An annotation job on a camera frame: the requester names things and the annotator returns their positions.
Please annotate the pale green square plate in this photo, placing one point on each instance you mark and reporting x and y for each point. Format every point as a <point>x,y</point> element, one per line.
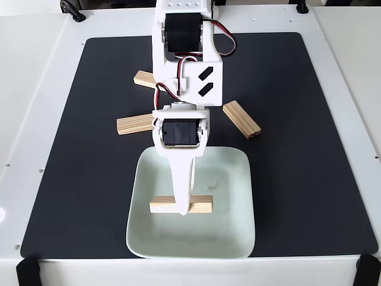
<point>226,223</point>

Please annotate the black table clamp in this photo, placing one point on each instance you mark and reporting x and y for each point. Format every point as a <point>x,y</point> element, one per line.
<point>302,6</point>
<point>71,9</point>

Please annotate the black rubber mat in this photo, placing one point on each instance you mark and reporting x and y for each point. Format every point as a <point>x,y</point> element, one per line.
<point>89,178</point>

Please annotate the grooved wooden block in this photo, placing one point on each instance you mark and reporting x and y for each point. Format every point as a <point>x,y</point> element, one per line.
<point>134,123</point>
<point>144,79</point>
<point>241,119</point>
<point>201,204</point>

